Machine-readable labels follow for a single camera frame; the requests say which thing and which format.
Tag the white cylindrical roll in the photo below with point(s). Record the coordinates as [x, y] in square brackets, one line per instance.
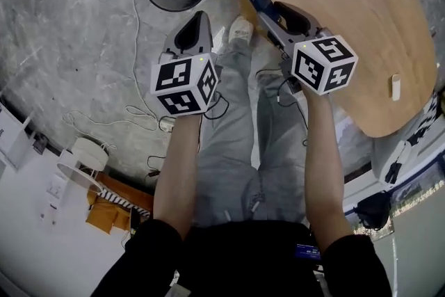
[395, 87]

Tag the blue screen device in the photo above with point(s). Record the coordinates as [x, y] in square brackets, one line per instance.
[307, 250]

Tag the striped blanket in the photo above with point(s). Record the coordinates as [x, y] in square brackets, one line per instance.
[121, 201]

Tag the person's white shoe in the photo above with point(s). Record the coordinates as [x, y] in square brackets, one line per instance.
[240, 29]

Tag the person's left forearm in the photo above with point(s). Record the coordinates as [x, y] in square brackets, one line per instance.
[177, 177]

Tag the black backpack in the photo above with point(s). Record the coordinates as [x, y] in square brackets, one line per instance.
[373, 210]

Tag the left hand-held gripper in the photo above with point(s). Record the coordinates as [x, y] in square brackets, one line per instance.
[174, 76]

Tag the black cloth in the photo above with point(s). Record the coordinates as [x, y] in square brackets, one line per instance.
[393, 172]

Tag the black white striped cushion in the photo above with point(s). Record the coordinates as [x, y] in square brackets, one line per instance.
[426, 118]

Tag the person's grey trousers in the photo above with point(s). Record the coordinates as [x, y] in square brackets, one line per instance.
[229, 156]

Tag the oval wooden table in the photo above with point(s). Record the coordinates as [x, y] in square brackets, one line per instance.
[347, 28]

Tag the person's right forearm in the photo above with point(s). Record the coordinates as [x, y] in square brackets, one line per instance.
[327, 167]

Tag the person's black shirt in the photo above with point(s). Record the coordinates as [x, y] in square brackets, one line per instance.
[243, 261]

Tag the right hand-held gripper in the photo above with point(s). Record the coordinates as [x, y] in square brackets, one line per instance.
[323, 62]

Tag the orange sofa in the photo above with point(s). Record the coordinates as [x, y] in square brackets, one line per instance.
[104, 215]

